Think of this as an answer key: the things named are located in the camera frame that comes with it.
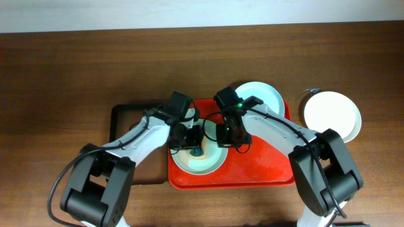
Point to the green and yellow sponge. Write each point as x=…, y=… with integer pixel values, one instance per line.
x=197, y=152

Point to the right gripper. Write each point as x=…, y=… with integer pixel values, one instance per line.
x=232, y=140

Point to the white plate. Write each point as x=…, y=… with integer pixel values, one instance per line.
x=332, y=110

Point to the red plastic tray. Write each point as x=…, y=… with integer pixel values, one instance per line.
x=258, y=165

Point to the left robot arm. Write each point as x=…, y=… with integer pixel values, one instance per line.
x=99, y=185

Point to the pale green plate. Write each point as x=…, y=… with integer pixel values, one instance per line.
x=214, y=156

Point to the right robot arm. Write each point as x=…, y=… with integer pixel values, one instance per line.
x=325, y=174

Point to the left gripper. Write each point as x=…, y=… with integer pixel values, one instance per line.
x=192, y=142

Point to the light blue plate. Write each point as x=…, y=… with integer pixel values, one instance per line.
x=268, y=94

